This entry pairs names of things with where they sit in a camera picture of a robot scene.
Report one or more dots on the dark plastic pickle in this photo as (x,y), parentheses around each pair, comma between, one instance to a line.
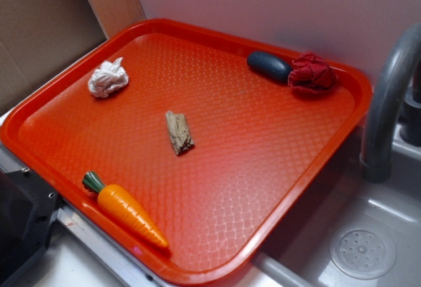
(270,66)

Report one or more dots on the red cloth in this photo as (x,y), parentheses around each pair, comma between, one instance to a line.
(311,74)

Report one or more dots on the orange plastic tray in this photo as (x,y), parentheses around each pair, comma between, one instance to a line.
(258,144)

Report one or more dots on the small wood piece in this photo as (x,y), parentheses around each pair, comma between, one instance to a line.
(179,132)

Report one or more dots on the crumpled white paper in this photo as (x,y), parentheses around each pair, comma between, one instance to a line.
(108,78)

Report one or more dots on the orange plastic carrot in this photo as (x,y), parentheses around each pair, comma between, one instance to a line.
(125,210)

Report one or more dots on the grey toy faucet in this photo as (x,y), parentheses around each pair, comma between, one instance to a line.
(386,106)

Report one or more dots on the grey toy sink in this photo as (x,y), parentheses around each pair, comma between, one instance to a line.
(345,231)

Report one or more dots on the brown cardboard panel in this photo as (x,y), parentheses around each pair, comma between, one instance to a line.
(39,39)

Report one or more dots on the dark faucet knob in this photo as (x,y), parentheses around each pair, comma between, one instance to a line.
(410,130)

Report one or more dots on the black metal bracket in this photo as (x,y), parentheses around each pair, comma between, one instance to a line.
(28,210)

